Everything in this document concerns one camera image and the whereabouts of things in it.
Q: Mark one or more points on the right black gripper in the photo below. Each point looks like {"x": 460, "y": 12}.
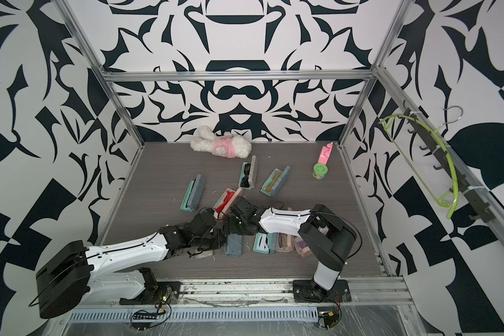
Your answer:
{"x": 228, "y": 225}

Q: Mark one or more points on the black wall hook rail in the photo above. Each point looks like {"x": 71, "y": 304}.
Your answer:
{"x": 436, "y": 146}

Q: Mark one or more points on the pink case red glasses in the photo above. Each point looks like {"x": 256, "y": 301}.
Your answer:
{"x": 222, "y": 206}

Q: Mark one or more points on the green clothes hanger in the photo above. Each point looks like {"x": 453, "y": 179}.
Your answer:
{"x": 419, "y": 143}

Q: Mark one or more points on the pink case brown glasses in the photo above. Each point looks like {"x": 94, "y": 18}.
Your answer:
{"x": 285, "y": 243}

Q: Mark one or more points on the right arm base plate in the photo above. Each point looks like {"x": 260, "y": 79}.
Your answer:
{"x": 307, "y": 291}

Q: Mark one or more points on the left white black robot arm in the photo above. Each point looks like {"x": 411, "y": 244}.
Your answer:
{"x": 80, "y": 274}

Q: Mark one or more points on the pink case purple glasses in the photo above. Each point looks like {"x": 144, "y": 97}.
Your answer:
{"x": 301, "y": 247}

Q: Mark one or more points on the white plush toy pink shirt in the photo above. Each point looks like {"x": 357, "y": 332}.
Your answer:
{"x": 227, "y": 145}

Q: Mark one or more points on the grey case gold glasses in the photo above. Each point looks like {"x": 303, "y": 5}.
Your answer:
{"x": 275, "y": 181}

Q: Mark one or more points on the pink bottle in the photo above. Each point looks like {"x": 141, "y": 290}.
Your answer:
{"x": 325, "y": 153}

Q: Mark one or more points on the black connector box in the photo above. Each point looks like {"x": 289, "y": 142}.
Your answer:
{"x": 328, "y": 319}

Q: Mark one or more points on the grey case far left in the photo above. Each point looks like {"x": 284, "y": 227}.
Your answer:
{"x": 191, "y": 200}

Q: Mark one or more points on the grey case tortoise sunglasses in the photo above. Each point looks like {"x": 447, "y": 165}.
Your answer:
{"x": 233, "y": 245}

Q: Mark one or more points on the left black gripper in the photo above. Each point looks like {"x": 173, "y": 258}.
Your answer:
{"x": 220, "y": 240}

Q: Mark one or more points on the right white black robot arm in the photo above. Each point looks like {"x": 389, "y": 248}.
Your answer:
{"x": 329, "y": 237}

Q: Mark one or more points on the grey case black sunglasses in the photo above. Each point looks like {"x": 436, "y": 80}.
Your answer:
{"x": 248, "y": 174}

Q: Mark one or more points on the black usb hub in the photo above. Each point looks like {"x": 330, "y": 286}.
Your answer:
{"x": 142, "y": 320}

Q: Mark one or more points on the grey case white sunglasses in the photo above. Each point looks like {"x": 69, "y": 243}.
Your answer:
{"x": 265, "y": 243}

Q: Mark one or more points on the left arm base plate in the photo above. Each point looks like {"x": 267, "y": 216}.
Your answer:
{"x": 161, "y": 292}

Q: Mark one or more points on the green lidded jar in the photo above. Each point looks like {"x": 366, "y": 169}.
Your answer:
{"x": 320, "y": 170}

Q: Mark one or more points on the beige case yellow glasses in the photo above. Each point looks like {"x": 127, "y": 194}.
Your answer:
{"x": 203, "y": 254}

